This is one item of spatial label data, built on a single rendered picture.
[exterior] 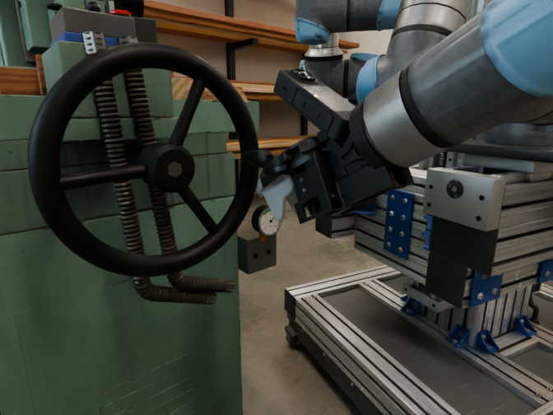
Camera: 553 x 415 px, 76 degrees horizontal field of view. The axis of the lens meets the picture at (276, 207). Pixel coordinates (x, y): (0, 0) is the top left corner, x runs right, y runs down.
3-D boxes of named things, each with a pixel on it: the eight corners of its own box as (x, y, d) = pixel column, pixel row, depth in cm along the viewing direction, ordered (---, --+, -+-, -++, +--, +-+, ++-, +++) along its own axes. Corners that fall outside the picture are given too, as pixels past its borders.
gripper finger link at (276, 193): (253, 231, 46) (294, 210, 39) (240, 189, 47) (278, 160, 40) (271, 227, 48) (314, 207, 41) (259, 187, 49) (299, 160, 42)
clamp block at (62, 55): (65, 118, 44) (53, 39, 41) (48, 117, 54) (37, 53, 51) (178, 117, 53) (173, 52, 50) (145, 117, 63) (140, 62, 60)
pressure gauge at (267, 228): (259, 247, 72) (258, 209, 70) (248, 242, 75) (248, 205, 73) (282, 240, 76) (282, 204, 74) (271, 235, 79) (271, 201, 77)
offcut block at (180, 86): (192, 100, 64) (190, 78, 63) (167, 99, 62) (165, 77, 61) (188, 100, 68) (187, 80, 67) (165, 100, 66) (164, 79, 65)
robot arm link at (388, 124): (386, 61, 27) (439, 72, 32) (344, 94, 31) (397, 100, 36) (420, 150, 26) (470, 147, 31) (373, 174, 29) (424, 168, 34)
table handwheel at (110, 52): (65, 320, 38) (-7, 25, 30) (39, 263, 53) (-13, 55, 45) (271, 245, 56) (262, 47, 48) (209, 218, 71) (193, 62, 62)
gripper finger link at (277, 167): (253, 188, 42) (296, 158, 35) (249, 176, 43) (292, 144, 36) (283, 184, 45) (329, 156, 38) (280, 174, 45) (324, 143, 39)
